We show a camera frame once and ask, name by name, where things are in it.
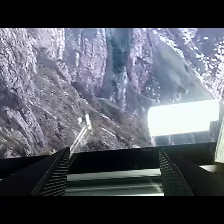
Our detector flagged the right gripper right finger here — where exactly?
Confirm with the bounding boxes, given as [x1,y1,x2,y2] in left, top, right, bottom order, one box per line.
[158,148,224,197]

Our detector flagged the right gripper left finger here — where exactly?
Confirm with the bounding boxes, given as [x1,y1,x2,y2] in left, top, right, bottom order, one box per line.
[0,146,71,197]

